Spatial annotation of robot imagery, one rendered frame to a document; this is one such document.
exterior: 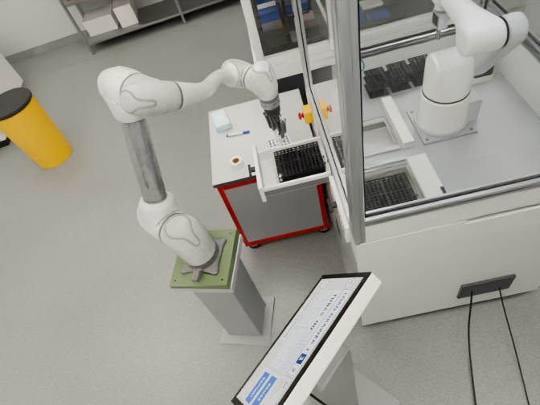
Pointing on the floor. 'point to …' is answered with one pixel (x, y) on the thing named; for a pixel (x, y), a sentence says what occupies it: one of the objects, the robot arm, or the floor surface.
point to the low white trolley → (238, 182)
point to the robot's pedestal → (239, 308)
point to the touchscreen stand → (349, 387)
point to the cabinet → (446, 271)
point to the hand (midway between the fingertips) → (280, 136)
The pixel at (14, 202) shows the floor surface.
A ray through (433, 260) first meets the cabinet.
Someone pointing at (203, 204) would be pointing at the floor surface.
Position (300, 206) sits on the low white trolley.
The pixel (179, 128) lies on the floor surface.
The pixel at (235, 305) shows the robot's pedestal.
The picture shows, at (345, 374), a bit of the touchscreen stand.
